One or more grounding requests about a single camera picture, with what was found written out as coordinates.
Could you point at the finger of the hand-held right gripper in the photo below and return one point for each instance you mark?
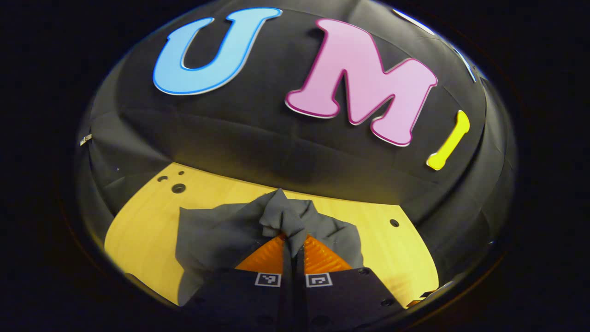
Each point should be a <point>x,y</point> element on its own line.
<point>415,303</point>

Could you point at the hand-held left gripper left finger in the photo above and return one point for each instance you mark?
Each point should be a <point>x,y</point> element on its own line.
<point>287,276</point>

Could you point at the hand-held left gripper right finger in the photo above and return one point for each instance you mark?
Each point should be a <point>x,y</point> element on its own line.
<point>299,276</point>

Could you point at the grey collared shirt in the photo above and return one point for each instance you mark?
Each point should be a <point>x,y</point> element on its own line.
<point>221,240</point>

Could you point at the black backdrop cloth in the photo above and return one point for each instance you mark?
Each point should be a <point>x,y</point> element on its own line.
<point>276,138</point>

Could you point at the small white tag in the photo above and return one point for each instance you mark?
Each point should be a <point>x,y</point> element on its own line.
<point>85,139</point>

